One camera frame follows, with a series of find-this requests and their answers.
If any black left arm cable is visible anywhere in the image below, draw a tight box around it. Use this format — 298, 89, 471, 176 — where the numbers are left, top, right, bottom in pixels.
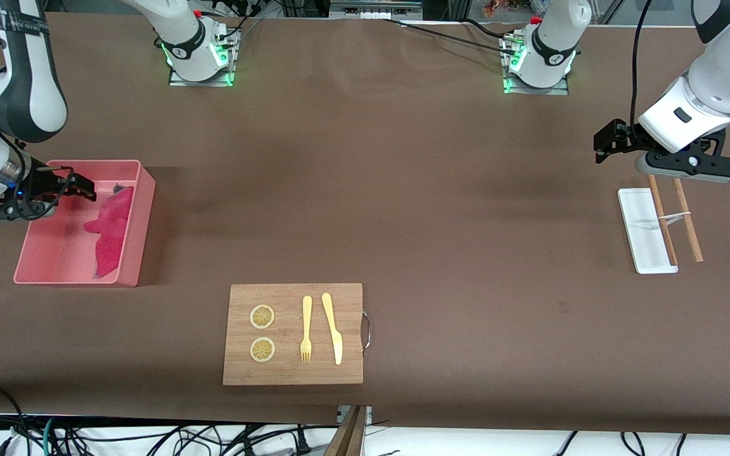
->
629, 0, 655, 126

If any yellow plastic fork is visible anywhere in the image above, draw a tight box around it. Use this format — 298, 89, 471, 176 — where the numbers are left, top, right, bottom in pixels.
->
300, 295, 313, 364

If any small metal bracket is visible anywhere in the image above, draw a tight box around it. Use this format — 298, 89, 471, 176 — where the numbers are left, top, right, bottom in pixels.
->
337, 405, 373, 426

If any yellow plastic knife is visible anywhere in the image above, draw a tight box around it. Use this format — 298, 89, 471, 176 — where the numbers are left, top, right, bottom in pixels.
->
321, 292, 343, 366

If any black cable on table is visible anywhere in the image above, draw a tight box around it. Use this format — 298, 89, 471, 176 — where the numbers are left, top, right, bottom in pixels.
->
381, 18, 521, 56

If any pink cloth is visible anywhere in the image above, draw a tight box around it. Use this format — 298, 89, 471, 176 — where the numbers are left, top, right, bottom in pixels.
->
83, 184, 136, 280

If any wooden cutting board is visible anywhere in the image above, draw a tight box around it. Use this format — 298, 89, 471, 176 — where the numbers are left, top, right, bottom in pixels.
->
222, 283, 364, 386

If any pink plastic bin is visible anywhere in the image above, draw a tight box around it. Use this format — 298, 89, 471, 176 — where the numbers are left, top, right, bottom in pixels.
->
13, 160, 157, 288

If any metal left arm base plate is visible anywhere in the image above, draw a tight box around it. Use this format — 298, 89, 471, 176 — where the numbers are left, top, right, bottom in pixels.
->
503, 35, 570, 96

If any brown wooden plank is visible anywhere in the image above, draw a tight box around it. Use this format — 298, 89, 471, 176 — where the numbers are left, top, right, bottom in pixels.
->
323, 405, 367, 456

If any white rectangular tray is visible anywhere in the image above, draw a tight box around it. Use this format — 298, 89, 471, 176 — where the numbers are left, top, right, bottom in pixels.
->
617, 187, 679, 275

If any grey device box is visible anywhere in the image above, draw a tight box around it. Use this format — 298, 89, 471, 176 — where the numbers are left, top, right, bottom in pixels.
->
329, 0, 424, 20

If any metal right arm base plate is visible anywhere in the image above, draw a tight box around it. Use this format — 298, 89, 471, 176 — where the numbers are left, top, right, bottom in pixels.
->
168, 32, 241, 88

